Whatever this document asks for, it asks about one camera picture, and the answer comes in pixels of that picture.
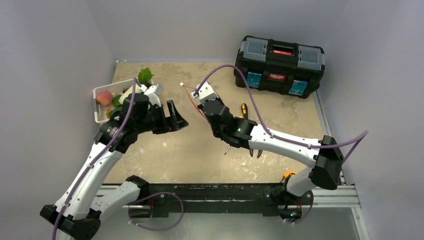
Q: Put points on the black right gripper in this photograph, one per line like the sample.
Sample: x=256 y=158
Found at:
x=236 y=141

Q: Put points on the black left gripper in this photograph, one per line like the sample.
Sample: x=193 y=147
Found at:
x=174 y=122

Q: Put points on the clear zip bag orange zipper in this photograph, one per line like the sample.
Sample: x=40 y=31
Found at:
x=188 y=91

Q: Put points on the white radish with leaves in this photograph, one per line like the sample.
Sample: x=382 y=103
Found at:
x=145 y=75

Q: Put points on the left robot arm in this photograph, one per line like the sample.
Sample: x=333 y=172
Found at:
x=78 y=214

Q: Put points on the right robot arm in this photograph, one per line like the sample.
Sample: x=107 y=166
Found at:
x=323 y=164

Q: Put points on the black yellow screwdriver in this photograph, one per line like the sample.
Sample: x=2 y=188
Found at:
x=244 y=109

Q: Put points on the green cucumber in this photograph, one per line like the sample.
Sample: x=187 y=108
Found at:
x=116 y=101

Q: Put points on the peach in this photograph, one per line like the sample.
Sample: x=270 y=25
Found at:
x=104 y=98

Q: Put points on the white perforated basket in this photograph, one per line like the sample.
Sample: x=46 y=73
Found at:
x=100 y=111

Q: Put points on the black toolbox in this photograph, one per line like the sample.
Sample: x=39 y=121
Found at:
x=286 y=68

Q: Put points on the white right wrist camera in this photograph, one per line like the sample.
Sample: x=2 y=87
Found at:
x=206 y=93

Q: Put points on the yellow handled tool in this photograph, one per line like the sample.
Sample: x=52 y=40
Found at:
x=289 y=174

